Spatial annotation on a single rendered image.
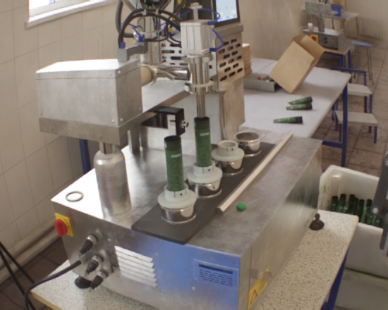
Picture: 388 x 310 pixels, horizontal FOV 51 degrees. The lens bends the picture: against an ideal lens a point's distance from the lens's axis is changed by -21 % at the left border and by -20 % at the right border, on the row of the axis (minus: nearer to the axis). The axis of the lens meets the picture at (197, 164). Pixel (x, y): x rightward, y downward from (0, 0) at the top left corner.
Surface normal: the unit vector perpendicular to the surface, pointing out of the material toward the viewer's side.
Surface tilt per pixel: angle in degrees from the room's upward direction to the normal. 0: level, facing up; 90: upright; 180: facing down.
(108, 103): 90
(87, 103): 90
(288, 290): 0
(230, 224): 0
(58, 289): 0
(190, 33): 90
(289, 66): 90
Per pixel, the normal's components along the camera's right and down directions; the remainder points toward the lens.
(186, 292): -0.48, 0.39
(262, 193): -0.05, -0.91
